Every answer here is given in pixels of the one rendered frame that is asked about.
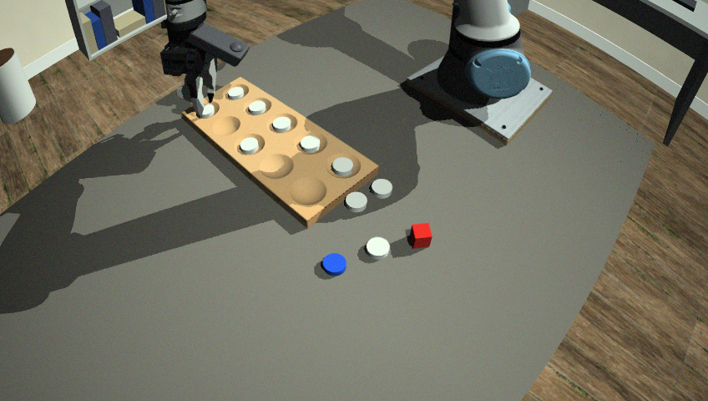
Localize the blue disc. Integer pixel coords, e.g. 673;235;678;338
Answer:
323;253;346;276

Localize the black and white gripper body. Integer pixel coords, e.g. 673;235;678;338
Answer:
160;11;213;76

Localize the red cube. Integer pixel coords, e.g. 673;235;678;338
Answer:
410;223;432;249

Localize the white disc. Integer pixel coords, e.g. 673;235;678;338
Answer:
346;192;367;212
332;157;353;176
201;104;215;119
228;87;244;100
240;138;258;155
249;101;266;115
372;179;392;199
367;237;389;260
273;117;291;133
301;136;320;153

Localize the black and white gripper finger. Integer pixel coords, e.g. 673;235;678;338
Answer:
176;61;205;118
199;56;217;103

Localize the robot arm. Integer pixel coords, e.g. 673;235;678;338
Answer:
165;0;531;105

